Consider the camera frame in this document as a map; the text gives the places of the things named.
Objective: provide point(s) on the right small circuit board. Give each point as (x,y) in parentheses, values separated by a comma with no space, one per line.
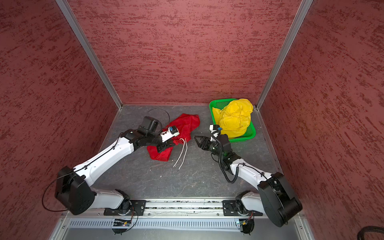
(247,226)

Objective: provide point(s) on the aluminium corner post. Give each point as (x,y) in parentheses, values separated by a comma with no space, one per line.
(81,36)
(290,37)

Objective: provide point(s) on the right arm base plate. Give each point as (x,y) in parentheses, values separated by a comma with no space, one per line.
(236,208)

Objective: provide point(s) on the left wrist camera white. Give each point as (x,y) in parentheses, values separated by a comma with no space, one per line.
(169,133)

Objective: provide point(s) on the yellow shorts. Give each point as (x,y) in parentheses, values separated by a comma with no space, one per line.
(235,117)

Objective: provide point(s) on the left aluminium corner post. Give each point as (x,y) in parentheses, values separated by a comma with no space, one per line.
(81,36)

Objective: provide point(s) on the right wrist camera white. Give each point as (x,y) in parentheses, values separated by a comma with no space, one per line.
(214,129)

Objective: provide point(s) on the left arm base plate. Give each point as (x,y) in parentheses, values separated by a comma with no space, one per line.
(136,207)

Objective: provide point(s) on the slotted cable duct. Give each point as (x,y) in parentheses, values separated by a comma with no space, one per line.
(167,224)

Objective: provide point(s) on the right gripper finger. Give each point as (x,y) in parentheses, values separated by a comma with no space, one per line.
(201,138)
(201,145)

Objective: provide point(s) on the left small circuit board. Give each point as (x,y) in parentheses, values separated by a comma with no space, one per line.
(122,223)

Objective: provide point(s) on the small circuit board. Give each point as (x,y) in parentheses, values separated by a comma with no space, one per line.
(247,226)
(122,223)

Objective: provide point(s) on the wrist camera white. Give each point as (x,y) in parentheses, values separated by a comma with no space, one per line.
(169,133)
(214,129)

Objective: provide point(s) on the aluminium mounting rail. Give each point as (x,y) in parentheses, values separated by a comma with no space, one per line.
(183,207)

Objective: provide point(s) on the red shorts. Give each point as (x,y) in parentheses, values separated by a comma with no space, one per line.
(185,123)

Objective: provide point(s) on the right aluminium corner post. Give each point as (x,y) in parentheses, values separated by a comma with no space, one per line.
(290,37)

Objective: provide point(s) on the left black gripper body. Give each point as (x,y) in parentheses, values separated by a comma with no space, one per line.
(162,146)

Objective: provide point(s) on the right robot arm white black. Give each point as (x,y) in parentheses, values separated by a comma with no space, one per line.
(275,196)

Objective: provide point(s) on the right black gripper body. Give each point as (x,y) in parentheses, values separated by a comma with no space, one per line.
(211,146)

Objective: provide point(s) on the green plastic basket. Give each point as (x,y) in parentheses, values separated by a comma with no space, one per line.
(247,135)

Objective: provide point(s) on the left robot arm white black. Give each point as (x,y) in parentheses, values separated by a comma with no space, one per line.
(74,188)

